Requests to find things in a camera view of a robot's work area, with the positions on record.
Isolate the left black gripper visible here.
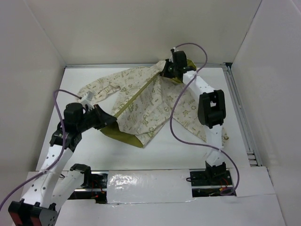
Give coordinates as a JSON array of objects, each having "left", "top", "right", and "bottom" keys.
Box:
[{"left": 77, "top": 104, "right": 117, "bottom": 132}]

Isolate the cream printed hooded jacket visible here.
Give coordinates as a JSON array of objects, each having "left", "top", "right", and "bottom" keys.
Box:
[{"left": 78, "top": 61, "right": 209, "bottom": 148}]

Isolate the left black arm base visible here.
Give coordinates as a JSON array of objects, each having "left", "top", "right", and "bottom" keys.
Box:
[{"left": 68, "top": 171, "right": 109, "bottom": 204}]

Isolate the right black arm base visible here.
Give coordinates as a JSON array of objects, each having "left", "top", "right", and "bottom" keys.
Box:
[{"left": 186, "top": 162, "right": 236, "bottom": 197}]

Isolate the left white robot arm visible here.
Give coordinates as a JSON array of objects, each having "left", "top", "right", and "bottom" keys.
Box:
[{"left": 8, "top": 103, "right": 117, "bottom": 226}]

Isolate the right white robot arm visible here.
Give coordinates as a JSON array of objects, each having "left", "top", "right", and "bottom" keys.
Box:
[{"left": 160, "top": 48, "right": 226, "bottom": 185}]

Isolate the white foil tape panel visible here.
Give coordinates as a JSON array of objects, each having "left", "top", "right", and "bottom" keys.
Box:
[{"left": 107, "top": 169, "right": 193, "bottom": 204}]

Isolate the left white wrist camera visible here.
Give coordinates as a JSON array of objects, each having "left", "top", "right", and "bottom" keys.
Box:
[{"left": 79, "top": 91, "right": 94, "bottom": 109}]

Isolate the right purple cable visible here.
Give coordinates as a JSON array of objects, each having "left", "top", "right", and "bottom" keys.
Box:
[{"left": 169, "top": 42, "right": 240, "bottom": 196}]

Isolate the purple cable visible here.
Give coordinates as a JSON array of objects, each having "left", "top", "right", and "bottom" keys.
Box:
[
  {"left": 0, "top": 89, "right": 83, "bottom": 208},
  {"left": 169, "top": 42, "right": 240, "bottom": 196}
]

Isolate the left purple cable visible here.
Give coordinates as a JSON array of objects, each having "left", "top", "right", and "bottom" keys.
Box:
[{"left": 0, "top": 89, "right": 83, "bottom": 208}]

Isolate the aluminium frame rail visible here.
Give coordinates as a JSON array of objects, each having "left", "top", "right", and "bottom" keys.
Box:
[{"left": 65, "top": 63, "right": 262, "bottom": 167}]

